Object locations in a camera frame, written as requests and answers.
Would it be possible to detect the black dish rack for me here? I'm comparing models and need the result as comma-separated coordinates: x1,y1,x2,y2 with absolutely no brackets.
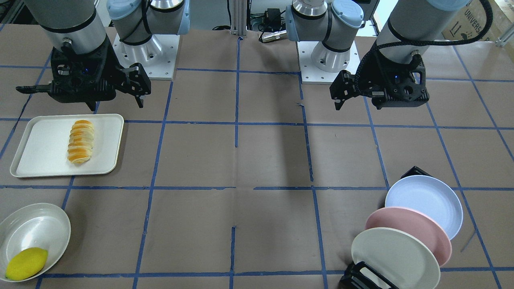
400,166,432,179

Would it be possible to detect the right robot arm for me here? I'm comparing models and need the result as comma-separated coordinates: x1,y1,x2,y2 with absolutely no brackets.
16,0,190,110

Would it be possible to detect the pink plate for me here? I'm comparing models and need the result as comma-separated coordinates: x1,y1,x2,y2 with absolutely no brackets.
365,206,452,267

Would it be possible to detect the silver cylindrical connector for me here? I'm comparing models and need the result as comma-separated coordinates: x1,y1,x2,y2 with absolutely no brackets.
258,30,288,43

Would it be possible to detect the orange striped bread roll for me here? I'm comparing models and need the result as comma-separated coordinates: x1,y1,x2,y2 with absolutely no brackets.
67,119,95,165

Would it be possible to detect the aluminium frame post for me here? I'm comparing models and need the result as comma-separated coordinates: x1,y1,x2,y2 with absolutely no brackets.
229,0,249,38

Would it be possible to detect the white shallow bowl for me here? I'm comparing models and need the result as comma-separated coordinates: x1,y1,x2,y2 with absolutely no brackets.
1,203,71,283

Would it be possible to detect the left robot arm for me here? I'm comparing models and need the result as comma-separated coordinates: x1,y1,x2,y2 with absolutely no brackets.
285,0,494,110

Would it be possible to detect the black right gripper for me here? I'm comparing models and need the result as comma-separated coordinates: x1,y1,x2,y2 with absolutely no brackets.
16,36,152,110

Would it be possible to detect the cardboard box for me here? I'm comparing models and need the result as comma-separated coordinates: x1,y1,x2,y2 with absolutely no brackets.
442,0,514,41

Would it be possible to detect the yellow lemon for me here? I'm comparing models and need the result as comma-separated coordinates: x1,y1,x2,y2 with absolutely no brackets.
5,247,49,281

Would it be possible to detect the cream plate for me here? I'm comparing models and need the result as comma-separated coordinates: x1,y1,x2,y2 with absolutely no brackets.
351,227,441,289

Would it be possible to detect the black power adapter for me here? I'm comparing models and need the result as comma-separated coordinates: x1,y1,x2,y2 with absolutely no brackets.
264,8,281,26

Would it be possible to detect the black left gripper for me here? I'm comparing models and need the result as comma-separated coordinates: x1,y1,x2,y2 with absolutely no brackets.
329,50,429,110

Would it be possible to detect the white rectangular tray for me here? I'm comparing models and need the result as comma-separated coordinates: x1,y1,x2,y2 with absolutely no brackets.
10,114,124,178

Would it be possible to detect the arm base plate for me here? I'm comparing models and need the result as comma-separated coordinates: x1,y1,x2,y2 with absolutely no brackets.
113,35,180,80
297,41,360,85

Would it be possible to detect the blue plate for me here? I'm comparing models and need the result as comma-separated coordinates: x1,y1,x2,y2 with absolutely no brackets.
384,175,464,240

